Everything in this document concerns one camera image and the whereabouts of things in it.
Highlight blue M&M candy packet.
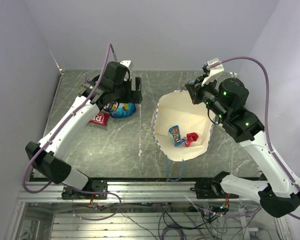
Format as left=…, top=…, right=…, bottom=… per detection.
left=168, top=125, right=183, bottom=146

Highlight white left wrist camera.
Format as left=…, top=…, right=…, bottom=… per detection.
left=120, top=60, right=133, bottom=71

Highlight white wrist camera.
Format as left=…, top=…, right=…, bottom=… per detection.
left=201, top=58, right=224, bottom=87
left=120, top=60, right=133, bottom=71

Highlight blue candy snack bag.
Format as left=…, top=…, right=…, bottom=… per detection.
left=106, top=102, right=137, bottom=119

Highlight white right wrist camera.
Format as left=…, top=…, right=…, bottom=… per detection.
left=201, top=58, right=224, bottom=87

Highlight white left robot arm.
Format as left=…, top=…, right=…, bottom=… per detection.
left=25, top=60, right=142, bottom=199

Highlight pink small candy packet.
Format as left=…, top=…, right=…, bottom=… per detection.
left=185, top=132, right=199, bottom=147

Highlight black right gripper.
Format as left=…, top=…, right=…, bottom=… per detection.
left=185, top=73, right=229, bottom=121

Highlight aluminium frame rail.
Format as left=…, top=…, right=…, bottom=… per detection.
left=17, top=181, right=281, bottom=203

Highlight blue checkered paper bag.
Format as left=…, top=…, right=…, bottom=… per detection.
left=151, top=79, right=215, bottom=182

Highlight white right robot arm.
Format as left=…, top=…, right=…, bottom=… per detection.
left=185, top=77, right=300, bottom=218

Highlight red REAL chips bag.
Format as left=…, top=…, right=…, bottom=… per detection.
left=89, top=111, right=110, bottom=126

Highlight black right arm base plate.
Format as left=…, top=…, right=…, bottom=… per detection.
left=190, top=178, right=226, bottom=200

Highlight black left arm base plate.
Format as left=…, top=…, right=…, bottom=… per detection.
left=61, top=179, right=108, bottom=200

